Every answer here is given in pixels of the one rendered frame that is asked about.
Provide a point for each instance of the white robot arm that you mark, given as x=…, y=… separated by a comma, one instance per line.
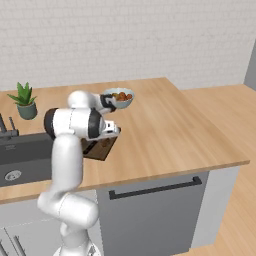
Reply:
x=66, y=166

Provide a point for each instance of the dark brown cutting board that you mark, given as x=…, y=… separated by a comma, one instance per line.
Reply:
x=96, y=150

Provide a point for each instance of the pale grey cupboard door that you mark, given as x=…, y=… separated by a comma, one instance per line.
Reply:
x=2, y=240
x=36, y=240

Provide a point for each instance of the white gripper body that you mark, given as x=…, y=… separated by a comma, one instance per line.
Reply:
x=112, y=131

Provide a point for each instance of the orange round food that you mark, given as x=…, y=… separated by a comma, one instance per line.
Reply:
x=121, y=96

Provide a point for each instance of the dark grey sink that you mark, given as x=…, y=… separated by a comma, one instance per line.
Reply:
x=23, y=160

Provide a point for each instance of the pale grey panel under sink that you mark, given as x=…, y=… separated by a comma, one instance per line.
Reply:
x=20, y=211

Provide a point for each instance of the red round food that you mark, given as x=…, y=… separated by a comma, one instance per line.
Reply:
x=129, y=96

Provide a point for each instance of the grey dishwasher front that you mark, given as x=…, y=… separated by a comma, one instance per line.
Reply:
x=150, y=223

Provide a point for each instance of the pale blue bowl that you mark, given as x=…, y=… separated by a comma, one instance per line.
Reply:
x=124, y=103

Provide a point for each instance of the dark grey tap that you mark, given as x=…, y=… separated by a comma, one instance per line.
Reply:
x=6, y=131

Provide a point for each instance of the pale grey island end panel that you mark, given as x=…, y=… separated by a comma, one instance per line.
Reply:
x=216, y=203

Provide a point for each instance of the green plant in grey pot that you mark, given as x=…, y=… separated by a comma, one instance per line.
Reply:
x=25, y=101

